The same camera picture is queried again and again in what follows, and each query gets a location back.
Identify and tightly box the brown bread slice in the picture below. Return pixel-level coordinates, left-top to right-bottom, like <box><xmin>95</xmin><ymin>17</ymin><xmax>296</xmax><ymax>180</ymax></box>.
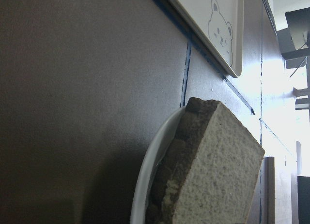
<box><xmin>171</xmin><ymin>97</ymin><xmax>264</xmax><ymax>224</ymax></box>

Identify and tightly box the white round plate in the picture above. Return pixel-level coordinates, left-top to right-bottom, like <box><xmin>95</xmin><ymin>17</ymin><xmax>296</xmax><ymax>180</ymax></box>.
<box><xmin>130</xmin><ymin>106</ymin><xmax>186</xmax><ymax>224</ymax></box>

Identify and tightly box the cream bear serving tray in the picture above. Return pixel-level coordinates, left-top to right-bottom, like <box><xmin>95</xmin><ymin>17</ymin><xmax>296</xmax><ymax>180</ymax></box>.
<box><xmin>168</xmin><ymin>0</ymin><xmax>244</xmax><ymax>78</ymax></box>

